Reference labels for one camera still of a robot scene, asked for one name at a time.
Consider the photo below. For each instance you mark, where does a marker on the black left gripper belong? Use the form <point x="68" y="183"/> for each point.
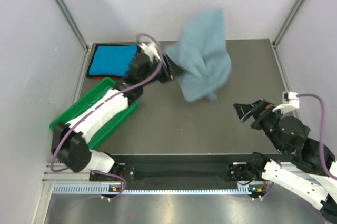
<point x="174" y="69"/>

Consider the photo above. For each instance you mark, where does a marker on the aluminium frame rail front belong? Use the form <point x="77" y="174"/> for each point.
<point x="66" y="176"/>

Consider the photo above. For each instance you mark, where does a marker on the right aluminium corner post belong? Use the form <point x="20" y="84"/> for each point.
<point x="288" y="21"/>

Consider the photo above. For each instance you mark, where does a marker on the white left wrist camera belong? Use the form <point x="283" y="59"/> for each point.
<point x="150" y="49"/>

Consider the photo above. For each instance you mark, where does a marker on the left aluminium corner post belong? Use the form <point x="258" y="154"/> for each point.
<point x="71" y="22"/>

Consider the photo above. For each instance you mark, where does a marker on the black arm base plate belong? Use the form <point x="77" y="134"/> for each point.
<point x="224" y="171"/>

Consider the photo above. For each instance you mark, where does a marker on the aluminium corner post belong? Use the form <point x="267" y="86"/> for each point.
<point x="71" y="22"/>
<point x="288" y="21"/>

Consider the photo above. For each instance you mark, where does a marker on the folded bright blue t-shirt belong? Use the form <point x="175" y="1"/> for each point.
<point x="111" y="60"/>

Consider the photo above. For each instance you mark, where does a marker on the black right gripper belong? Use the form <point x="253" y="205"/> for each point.
<point x="260" y="108"/>

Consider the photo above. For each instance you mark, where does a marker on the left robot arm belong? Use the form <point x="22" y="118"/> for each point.
<point x="70" y="139"/>

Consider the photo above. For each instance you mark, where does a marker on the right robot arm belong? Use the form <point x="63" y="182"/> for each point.
<point x="291" y="138"/>

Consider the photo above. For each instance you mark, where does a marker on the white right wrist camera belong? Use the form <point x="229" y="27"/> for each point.
<point x="290" y="103"/>

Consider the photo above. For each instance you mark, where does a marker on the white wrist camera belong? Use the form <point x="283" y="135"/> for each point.
<point x="290" y="103"/>
<point x="150" y="49"/>

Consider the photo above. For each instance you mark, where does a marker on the light blue t-shirt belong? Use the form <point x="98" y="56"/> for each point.
<point x="201" y="53"/>

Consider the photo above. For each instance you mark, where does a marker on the green plastic tray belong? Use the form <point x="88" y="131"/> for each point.
<point x="106" y="117"/>

